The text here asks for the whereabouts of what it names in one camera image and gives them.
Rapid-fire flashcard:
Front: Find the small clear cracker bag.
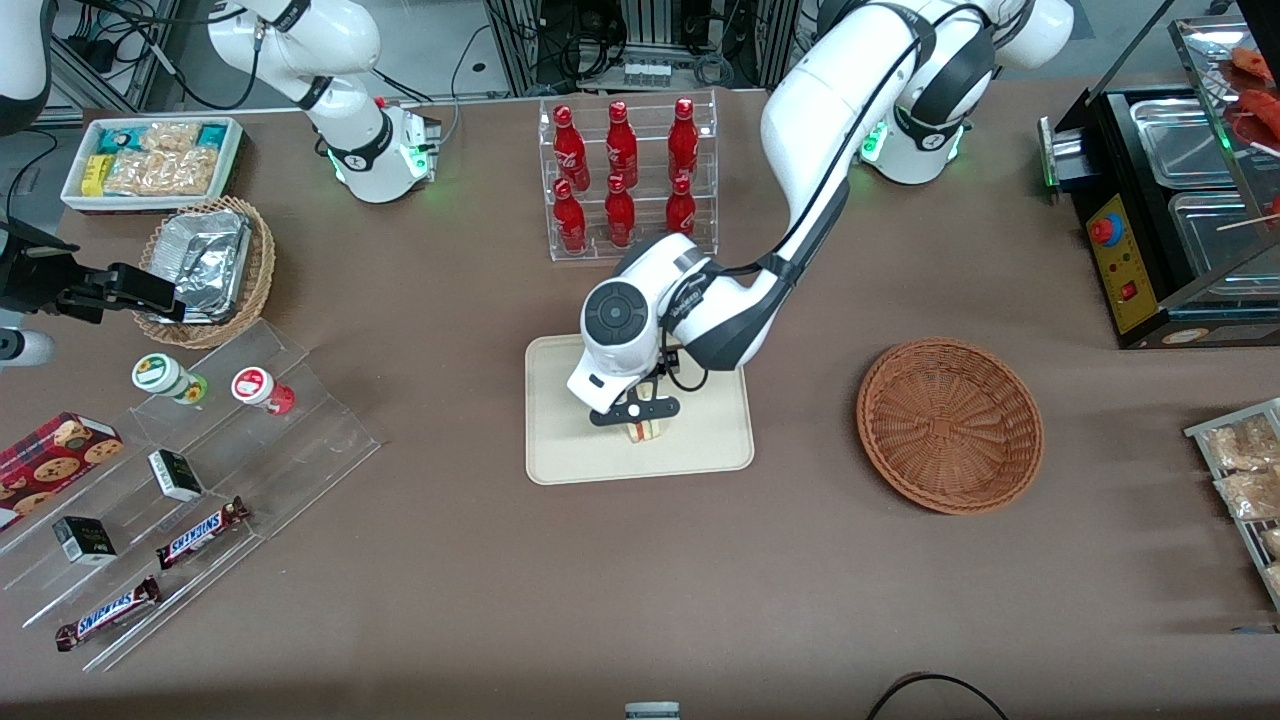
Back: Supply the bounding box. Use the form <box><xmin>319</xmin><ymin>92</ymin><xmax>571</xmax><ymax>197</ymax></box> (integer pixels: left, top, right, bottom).
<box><xmin>140</xmin><ymin>122</ymin><xmax>201</xmax><ymax>153</ymax></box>

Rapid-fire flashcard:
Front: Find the red cola bottle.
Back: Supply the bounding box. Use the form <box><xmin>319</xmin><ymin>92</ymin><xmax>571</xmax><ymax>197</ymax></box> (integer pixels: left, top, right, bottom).
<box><xmin>606</xmin><ymin>100</ymin><xmax>639</xmax><ymax>189</ymax></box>
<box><xmin>604</xmin><ymin>173</ymin><xmax>637</xmax><ymax>248</ymax></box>
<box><xmin>553</xmin><ymin>105</ymin><xmax>591</xmax><ymax>191</ymax></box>
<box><xmin>668</xmin><ymin>97</ymin><xmax>700</xmax><ymax>183</ymax></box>
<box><xmin>553</xmin><ymin>178</ymin><xmax>588</xmax><ymax>253</ymax></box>
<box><xmin>665</xmin><ymin>175</ymin><xmax>697</xmax><ymax>241</ymax></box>

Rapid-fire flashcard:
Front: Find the beige rectangular serving tray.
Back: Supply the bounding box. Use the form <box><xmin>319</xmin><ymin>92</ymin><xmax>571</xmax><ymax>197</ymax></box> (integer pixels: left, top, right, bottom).
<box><xmin>525</xmin><ymin>322</ymin><xmax>755</xmax><ymax>486</ymax></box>

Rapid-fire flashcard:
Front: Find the white rectangular snack bin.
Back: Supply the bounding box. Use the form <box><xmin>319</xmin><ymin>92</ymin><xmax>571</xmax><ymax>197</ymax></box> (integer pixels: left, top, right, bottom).
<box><xmin>62</xmin><ymin>117</ymin><xmax>244</xmax><ymax>214</ymax></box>

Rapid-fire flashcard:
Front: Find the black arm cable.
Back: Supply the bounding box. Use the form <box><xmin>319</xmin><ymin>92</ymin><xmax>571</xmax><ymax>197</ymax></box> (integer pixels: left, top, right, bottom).
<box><xmin>655</xmin><ymin>0</ymin><xmax>1001</xmax><ymax>393</ymax></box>

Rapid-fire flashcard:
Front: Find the tray of packaged crackers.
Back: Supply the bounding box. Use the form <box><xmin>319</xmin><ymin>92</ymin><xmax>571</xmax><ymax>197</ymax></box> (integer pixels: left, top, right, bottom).
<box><xmin>1185</xmin><ymin>398</ymin><xmax>1280</xmax><ymax>611</ymax></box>

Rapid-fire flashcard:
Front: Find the black floor cable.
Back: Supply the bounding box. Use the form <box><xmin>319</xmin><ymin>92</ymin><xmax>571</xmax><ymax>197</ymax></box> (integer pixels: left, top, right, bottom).
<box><xmin>865</xmin><ymin>672</ymin><xmax>1011</xmax><ymax>720</ymax></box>

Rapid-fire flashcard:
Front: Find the steel warmer pan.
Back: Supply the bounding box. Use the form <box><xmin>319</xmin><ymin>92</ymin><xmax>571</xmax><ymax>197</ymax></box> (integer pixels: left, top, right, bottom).
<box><xmin>1167</xmin><ymin>190</ymin><xmax>1280</xmax><ymax>283</ymax></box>
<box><xmin>1130</xmin><ymin>97</ymin><xmax>1246</xmax><ymax>191</ymax></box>

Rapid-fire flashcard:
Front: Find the green lid white cup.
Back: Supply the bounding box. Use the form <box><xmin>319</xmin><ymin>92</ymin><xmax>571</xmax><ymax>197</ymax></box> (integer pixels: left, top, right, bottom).
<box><xmin>132</xmin><ymin>353</ymin><xmax>209</xmax><ymax>405</ymax></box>

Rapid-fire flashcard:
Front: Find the black food warmer cabinet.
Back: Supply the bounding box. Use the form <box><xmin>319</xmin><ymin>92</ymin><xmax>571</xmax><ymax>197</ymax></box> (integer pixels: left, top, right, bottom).
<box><xmin>1038</xmin><ymin>15</ymin><xmax>1280</xmax><ymax>351</ymax></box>

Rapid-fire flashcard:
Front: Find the silver foil container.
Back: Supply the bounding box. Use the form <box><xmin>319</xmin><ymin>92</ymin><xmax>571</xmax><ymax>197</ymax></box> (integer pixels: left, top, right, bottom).
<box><xmin>150</xmin><ymin>210</ymin><xmax>252</xmax><ymax>323</ymax></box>

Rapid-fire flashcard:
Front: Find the red sausage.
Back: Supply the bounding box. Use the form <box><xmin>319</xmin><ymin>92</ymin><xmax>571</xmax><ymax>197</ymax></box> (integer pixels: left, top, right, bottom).
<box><xmin>1230</xmin><ymin>45</ymin><xmax>1280</xmax><ymax>83</ymax></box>
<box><xmin>1240</xmin><ymin>88</ymin><xmax>1280</xmax><ymax>141</ymax></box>

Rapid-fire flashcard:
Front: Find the aluminium frame rack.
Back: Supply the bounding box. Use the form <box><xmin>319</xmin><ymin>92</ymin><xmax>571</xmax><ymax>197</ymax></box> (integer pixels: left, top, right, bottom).
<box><xmin>485</xmin><ymin>0</ymin><xmax>801</xmax><ymax>96</ymax></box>

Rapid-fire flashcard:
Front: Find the brown Snickers bar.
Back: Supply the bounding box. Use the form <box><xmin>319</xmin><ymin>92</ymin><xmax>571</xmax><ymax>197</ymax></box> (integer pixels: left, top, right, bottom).
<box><xmin>155</xmin><ymin>497</ymin><xmax>251</xmax><ymax>571</ymax></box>
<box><xmin>55</xmin><ymin>575</ymin><xmax>163</xmax><ymax>652</ymax></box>

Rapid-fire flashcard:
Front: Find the small black carton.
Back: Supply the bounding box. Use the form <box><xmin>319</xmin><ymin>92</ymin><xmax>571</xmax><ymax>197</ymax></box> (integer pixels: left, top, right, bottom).
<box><xmin>52</xmin><ymin>516</ymin><xmax>118</xmax><ymax>566</ymax></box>
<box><xmin>148</xmin><ymin>449</ymin><xmax>204</xmax><ymax>502</ymax></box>

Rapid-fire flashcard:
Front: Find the clear acrylic bottle rack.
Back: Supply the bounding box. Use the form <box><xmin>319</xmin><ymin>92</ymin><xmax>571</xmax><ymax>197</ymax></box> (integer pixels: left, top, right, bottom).
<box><xmin>538</xmin><ymin>90</ymin><xmax>719</xmax><ymax>263</ymax></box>

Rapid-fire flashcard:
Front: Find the red lid white cup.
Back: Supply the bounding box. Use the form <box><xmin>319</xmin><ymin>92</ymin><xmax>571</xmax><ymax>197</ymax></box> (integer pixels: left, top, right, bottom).
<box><xmin>231</xmin><ymin>367</ymin><xmax>296</xmax><ymax>416</ymax></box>

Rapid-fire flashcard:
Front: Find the large clear cracker bag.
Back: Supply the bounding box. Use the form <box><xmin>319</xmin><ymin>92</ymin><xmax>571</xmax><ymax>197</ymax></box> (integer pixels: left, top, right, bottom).
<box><xmin>105</xmin><ymin>148</ymin><xmax>220</xmax><ymax>197</ymax></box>

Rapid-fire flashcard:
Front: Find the oval light wicker basket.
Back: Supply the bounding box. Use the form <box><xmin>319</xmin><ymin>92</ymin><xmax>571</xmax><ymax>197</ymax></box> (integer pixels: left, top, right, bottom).
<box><xmin>133</xmin><ymin>196</ymin><xmax>276</xmax><ymax>350</ymax></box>

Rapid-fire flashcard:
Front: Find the round brown wicker basket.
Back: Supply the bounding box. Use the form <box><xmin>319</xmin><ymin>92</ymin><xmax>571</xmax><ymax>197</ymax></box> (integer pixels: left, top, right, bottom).
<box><xmin>856</xmin><ymin>338</ymin><xmax>1045</xmax><ymax>516</ymax></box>

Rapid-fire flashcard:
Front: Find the red plaid cookie box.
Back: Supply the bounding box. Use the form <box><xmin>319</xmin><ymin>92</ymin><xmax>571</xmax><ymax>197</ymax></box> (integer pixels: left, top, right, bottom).
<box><xmin>0</xmin><ymin>412</ymin><xmax>124</xmax><ymax>531</ymax></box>

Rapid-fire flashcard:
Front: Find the clear acrylic step display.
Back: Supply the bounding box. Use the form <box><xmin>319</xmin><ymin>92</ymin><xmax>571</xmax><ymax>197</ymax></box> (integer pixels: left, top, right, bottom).
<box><xmin>0</xmin><ymin>318</ymin><xmax>381</xmax><ymax>673</ymax></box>

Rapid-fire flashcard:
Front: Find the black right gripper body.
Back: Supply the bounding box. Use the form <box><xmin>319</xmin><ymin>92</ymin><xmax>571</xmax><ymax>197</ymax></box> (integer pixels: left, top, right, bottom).
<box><xmin>0</xmin><ymin>225</ymin><xmax>113</xmax><ymax>323</ymax></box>

